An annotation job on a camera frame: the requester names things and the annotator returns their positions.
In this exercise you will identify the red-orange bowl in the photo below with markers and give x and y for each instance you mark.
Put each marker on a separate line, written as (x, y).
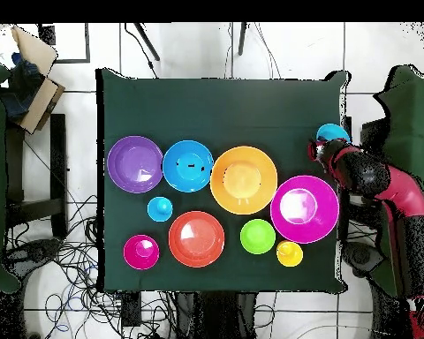
(196, 240)

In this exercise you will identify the black stool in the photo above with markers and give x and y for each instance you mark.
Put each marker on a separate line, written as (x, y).
(58, 159)

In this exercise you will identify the small green bowl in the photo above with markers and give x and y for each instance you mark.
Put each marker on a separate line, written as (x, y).
(258, 236)

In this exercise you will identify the small crimson bowl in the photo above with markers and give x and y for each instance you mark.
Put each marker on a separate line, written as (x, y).
(141, 252)

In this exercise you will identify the blue cup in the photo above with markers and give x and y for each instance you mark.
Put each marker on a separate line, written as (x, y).
(159, 209)

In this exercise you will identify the purple bowl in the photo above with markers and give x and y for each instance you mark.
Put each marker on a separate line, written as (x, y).
(134, 164)

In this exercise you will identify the cardboard box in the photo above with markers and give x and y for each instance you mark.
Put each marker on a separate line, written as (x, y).
(39, 102)

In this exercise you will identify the large pink bowl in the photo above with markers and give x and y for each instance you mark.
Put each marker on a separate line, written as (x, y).
(304, 212)

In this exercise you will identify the large orange bowl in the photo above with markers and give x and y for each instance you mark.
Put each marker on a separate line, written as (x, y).
(243, 180)

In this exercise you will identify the yellow cup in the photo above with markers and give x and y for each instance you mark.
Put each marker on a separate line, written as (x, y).
(289, 253)

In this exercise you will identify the dark green tablecloth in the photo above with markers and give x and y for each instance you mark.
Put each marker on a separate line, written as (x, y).
(212, 106)

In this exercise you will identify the medium blue bowl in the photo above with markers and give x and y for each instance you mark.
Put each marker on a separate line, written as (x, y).
(187, 180)

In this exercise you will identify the black tripod leg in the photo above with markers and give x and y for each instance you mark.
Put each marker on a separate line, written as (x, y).
(242, 39)
(146, 40)

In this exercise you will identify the black power strip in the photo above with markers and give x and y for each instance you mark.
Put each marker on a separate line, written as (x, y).
(131, 310)

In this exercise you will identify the small teal bowl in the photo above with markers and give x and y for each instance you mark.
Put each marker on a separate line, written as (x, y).
(334, 132)

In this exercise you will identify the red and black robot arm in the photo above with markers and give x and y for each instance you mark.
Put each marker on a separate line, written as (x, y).
(367, 173)

